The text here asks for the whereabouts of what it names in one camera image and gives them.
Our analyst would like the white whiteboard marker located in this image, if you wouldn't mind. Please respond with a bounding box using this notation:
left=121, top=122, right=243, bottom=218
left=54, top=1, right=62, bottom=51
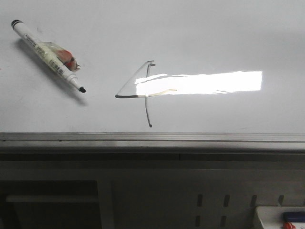
left=11, top=20, right=86, bottom=93

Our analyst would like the grey slotted panel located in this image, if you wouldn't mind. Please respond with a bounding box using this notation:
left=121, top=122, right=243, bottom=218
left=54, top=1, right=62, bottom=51
left=97, top=162, right=305, bottom=229

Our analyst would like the white tray with items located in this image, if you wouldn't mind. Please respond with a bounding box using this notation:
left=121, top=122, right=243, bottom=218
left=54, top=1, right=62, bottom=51
left=252, top=206, right=305, bottom=229

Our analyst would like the small red object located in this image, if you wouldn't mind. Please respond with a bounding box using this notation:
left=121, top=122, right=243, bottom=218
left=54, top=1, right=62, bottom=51
left=283, top=222, right=296, bottom=229

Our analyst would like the blue eraser block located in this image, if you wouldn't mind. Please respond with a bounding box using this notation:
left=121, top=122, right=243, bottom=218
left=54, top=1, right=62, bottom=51
left=283, top=211, right=305, bottom=223

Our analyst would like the aluminium whiteboard frame rail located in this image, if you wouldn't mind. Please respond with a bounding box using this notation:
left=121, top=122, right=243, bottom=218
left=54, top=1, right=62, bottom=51
left=0, top=132, right=305, bottom=154

